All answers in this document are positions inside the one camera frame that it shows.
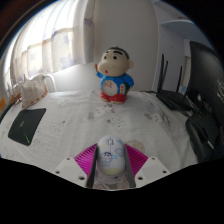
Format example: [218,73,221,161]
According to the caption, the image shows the cartoon boy clock figurine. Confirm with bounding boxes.
[95,45,135,104]

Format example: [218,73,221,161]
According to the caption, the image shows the white cloth drawstring bag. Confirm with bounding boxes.
[19,73,49,109]

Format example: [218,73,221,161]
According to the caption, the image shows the black mouse pad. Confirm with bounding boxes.
[7,107,47,147]

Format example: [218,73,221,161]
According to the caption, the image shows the orange wooden chair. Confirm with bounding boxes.
[0,96,7,113]

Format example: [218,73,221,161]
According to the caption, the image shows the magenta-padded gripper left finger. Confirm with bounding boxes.
[53,143,100,189]

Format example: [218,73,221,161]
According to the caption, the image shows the white cartoon-print computer mouse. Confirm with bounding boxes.
[96,134,126,177]

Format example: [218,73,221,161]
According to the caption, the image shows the black router with antennas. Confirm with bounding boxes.
[155,53,194,111]

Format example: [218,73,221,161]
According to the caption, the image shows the white star-print curtain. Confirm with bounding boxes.
[4,0,96,84]

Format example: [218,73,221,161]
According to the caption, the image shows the white wall shelf unit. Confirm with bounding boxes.
[151,0,214,94]

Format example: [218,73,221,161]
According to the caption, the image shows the black computer monitor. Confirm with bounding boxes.
[184,40,224,164]

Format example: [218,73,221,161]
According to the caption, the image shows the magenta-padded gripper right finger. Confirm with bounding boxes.
[123,143,172,189]

